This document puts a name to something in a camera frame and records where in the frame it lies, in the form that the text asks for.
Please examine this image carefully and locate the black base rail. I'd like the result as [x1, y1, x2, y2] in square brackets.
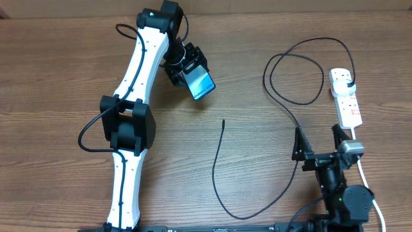
[77, 222, 364, 232]

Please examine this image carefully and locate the white power strip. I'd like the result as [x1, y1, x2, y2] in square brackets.
[328, 68, 362, 130]

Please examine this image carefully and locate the white power strip cord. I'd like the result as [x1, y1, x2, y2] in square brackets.
[350, 127, 387, 232]

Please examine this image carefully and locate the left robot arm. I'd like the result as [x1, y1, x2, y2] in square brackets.
[100, 1, 216, 231]

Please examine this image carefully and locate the blue screen smartphone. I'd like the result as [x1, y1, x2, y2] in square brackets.
[183, 65, 216, 101]

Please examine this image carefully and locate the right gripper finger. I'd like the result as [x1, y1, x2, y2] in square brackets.
[332, 124, 351, 148]
[292, 126, 314, 161]

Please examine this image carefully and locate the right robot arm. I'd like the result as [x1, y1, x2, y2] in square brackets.
[286, 124, 375, 232]

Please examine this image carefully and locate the white charger adapter plug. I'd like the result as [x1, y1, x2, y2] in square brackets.
[331, 79, 357, 97]

